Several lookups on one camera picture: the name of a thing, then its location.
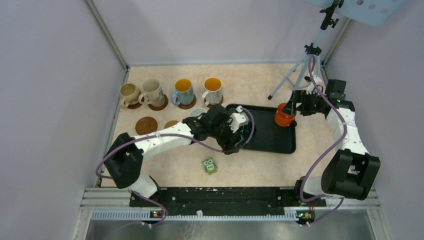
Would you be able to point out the black mug orange inside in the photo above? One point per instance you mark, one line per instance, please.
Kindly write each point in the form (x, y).
(282, 118)

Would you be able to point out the tall cream patterned mug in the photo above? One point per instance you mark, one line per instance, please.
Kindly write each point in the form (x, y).
(152, 93)

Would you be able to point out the plain white mug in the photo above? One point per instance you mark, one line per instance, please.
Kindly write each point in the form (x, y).
(197, 112)

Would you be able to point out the beige round mug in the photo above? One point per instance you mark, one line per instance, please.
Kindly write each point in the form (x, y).
(129, 94)

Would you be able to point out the black serving tray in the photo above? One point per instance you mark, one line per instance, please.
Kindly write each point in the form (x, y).
(267, 135)

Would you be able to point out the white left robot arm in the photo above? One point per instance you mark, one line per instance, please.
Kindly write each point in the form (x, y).
(125, 157)

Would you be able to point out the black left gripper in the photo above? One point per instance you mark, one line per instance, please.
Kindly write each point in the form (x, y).
(227, 146)

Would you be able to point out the green owl figure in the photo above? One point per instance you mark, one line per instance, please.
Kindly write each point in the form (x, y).
(210, 166)

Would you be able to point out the blue mug yellow inside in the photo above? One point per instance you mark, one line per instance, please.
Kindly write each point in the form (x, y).
(184, 93)

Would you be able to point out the white cable duct strip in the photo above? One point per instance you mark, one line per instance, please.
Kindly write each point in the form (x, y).
(147, 215)

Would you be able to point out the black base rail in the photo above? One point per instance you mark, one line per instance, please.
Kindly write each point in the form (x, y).
(227, 201)

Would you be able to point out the light wooden coaster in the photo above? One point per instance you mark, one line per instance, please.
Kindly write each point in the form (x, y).
(171, 123)

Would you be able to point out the dark green mug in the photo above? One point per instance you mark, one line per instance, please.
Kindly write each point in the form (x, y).
(245, 132)

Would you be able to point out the blue camera tripod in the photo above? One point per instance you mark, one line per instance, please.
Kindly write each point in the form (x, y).
(313, 49)

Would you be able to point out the brown coaster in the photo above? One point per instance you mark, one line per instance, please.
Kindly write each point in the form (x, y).
(134, 106)
(219, 103)
(159, 108)
(146, 125)
(188, 106)

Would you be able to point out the white mug yellow inside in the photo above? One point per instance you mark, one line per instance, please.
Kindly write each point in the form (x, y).
(213, 91)

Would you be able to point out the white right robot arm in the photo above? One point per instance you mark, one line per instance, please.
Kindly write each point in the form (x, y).
(346, 169)

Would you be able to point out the light blue perforated panel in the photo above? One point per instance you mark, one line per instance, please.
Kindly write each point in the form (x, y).
(370, 12)

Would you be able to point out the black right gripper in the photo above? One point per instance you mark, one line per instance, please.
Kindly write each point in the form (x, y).
(301, 97)

